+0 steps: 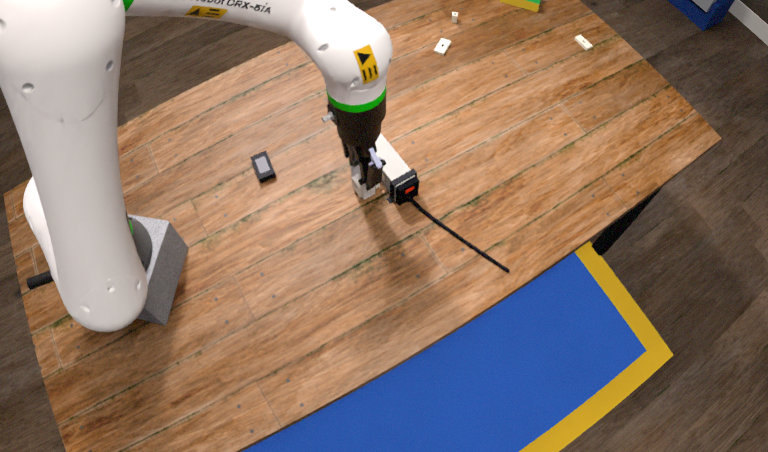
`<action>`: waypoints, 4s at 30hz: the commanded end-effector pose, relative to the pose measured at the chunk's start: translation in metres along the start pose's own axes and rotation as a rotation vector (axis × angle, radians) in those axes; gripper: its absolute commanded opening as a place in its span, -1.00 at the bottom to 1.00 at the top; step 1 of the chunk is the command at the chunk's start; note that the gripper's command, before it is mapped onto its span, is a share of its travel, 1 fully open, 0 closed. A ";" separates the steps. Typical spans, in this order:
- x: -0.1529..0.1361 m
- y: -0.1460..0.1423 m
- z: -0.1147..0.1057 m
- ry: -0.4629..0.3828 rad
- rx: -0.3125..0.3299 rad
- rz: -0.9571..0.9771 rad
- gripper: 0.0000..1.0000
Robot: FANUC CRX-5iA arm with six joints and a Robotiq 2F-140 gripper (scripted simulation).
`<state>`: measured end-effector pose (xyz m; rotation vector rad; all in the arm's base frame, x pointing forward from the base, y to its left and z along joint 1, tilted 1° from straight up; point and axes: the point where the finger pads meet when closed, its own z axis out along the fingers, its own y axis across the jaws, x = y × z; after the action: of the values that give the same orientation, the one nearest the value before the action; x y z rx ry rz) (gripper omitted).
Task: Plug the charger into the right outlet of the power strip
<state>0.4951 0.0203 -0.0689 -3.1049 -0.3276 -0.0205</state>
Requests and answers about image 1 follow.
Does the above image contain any white charger with gold prongs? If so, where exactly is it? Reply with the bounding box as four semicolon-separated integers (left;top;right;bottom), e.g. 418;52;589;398
352;173;380;198

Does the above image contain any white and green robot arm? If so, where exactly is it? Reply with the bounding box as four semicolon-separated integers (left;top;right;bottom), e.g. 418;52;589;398
0;0;393;332

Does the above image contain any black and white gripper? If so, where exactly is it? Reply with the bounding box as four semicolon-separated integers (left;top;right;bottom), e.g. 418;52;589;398
337;123;386;200

